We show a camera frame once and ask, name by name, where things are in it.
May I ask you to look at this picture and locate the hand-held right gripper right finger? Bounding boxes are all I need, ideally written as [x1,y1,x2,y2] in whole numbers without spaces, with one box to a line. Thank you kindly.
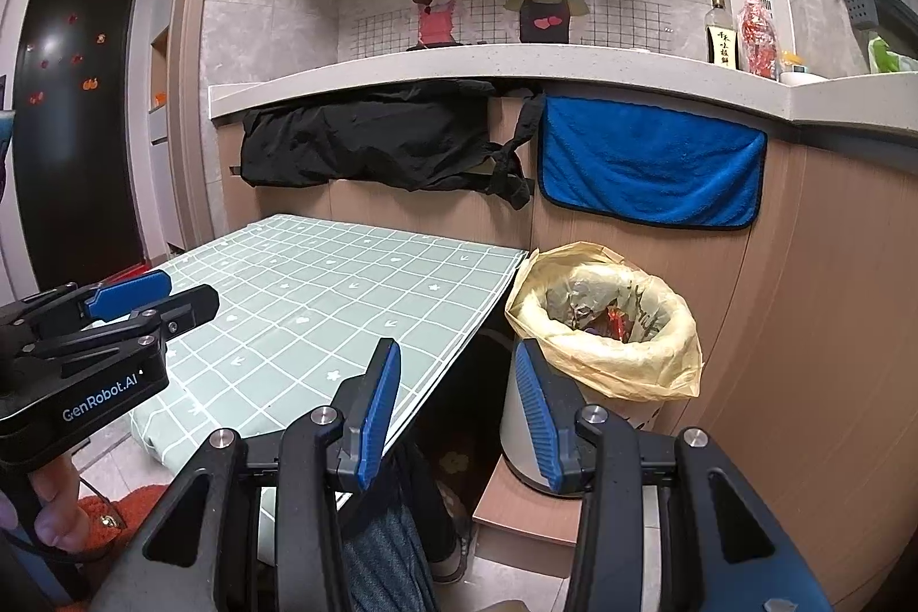
[511,338,833,612]

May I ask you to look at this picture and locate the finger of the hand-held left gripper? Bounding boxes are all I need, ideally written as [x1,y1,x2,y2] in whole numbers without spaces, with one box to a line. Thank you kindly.
[0,270,172,337]
[14,284,220,362]

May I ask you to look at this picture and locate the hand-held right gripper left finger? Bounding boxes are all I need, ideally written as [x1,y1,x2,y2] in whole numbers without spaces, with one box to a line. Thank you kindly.
[90,338,403,612]

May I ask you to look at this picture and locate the grey round waste bin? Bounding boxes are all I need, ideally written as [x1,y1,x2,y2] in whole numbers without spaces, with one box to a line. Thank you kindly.
[498,329,668,494]

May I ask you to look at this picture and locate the yellow plastic bin liner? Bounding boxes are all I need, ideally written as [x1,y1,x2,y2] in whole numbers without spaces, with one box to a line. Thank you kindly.
[505,241,702,401]

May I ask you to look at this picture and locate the person's left hand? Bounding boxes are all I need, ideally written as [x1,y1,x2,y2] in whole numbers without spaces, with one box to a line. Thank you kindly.
[32,450,93,547]

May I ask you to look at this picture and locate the brown wooden board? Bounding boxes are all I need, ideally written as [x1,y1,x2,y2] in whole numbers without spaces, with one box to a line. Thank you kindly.
[472,458,585,559]

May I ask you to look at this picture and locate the green checked tablecloth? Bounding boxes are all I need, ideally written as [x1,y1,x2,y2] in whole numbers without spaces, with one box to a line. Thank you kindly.
[129,214,532,498]

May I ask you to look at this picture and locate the person's grey trouser leg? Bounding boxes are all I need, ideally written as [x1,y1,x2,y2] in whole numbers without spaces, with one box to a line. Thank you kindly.
[340,440,460,612]

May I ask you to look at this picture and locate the black glossy door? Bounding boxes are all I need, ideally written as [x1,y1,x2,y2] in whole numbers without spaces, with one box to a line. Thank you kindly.
[14,0,148,290]

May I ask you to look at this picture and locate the grey shoe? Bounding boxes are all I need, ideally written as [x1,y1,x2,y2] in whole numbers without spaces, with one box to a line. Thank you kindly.
[430,483,474,584]

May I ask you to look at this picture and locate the black cloth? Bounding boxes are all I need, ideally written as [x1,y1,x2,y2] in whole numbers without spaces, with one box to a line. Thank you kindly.
[240,80,547,210]

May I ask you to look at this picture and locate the blue towel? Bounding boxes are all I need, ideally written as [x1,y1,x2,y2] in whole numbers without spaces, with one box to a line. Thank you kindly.
[538,94,767,232]

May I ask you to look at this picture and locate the speckled white countertop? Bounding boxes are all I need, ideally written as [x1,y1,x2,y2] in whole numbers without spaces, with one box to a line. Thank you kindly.
[208,44,918,136]

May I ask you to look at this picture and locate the dark sauce bottle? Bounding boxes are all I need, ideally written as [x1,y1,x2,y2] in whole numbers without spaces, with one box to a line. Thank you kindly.
[706,0,740,69]

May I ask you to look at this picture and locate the red filled plastic bottle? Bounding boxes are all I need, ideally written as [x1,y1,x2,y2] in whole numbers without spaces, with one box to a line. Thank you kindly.
[738,0,781,81]

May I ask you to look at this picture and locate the green and white plastic bag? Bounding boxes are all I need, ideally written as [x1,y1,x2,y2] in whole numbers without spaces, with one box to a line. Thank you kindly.
[868,34,918,75]

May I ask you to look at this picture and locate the grey utensil holder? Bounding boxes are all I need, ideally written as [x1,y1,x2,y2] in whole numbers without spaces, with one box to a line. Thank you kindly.
[841,0,880,29]

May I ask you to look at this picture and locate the black dish rack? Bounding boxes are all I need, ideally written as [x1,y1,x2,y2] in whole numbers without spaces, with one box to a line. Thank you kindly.
[868,0,918,55]

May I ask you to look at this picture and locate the recessed wall shelf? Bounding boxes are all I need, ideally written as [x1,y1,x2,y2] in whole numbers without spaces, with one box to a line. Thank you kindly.
[149,25,173,143]

